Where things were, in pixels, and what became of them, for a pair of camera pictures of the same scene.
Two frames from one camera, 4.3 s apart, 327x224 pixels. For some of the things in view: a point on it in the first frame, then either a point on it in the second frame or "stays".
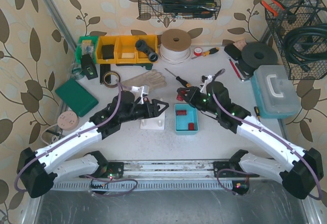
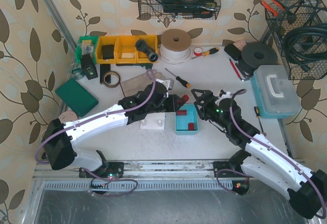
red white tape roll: x=197 y=51 stays
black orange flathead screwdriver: x=179 y=79 stays
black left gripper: x=149 y=108 to x=171 y=103
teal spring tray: x=186 y=119 stays
